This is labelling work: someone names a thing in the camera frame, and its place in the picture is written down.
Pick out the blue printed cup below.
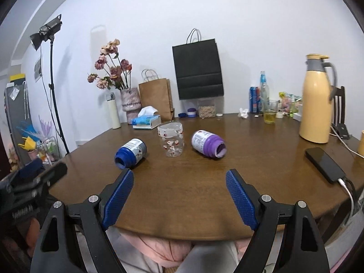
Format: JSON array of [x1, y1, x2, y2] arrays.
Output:
[[114, 138, 148, 170]]

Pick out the black smartphone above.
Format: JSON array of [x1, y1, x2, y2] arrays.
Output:
[[305, 147, 347, 184]]

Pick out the dried pink flowers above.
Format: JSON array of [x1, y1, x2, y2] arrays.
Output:
[[87, 38, 133, 91]]

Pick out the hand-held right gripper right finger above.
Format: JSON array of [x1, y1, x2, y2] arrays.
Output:
[[225, 168, 330, 273]]

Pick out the black studio light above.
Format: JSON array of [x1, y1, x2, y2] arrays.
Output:
[[30, 14, 62, 52]]

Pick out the blue tissue box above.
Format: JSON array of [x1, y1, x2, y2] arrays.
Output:
[[132, 106, 162, 130]]

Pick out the grey refrigerator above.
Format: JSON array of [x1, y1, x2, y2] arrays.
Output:
[[4, 81, 32, 167]]

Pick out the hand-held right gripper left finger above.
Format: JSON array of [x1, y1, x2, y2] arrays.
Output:
[[30, 168, 135, 273]]

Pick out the clear printed glass cup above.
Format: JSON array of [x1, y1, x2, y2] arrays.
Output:
[[157, 122, 185, 158]]

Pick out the clear glass bottle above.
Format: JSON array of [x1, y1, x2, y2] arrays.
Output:
[[258, 71, 270, 113]]

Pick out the yellow thermos jug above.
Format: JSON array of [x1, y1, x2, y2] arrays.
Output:
[[298, 53, 339, 144]]

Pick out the black paper bag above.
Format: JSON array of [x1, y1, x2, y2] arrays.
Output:
[[172, 28, 225, 101]]

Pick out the grey wall panel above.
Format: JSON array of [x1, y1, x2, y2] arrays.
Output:
[[34, 58, 43, 83]]

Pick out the pink white ceramic vase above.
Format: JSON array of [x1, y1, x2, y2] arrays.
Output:
[[120, 88, 141, 120]]

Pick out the blue drink can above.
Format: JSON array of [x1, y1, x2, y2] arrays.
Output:
[[249, 86, 261, 113]]

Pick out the clear container of nuts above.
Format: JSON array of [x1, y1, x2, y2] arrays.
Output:
[[197, 98, 217, 118]]

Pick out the brown paper bag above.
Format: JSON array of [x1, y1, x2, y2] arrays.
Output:
[[138, 69, 175, 121]]

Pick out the purple printed cup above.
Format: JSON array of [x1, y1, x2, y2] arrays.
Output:
[[191, 130, 227, 160]]

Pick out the pink clothing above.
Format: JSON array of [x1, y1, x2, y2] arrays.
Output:
[[118, 229, 253, 273]]

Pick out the colourful snack packets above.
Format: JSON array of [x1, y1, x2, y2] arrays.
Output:
[[279, 91, 303, 117]]

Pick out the white thermos bottle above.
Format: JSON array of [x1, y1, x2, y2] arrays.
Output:
[[106, 91, 122, 129]]

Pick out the black light stand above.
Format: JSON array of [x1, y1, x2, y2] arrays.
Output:
[[40, 38, 70, 155]]

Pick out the white charging cable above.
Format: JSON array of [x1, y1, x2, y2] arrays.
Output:
[[337, 177, 356, 218]]

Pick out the glass of yellow drink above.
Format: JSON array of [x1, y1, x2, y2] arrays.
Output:
[[263, 100, 278, 124]]

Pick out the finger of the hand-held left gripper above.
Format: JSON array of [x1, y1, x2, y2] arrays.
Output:
[[35, 161, 68, 189]]

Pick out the thin white cable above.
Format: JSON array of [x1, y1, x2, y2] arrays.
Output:
[[330, 132, 364, 159]]

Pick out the wire rack with clutter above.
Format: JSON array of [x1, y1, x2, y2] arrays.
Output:
[[16, 114, 61, 166]]

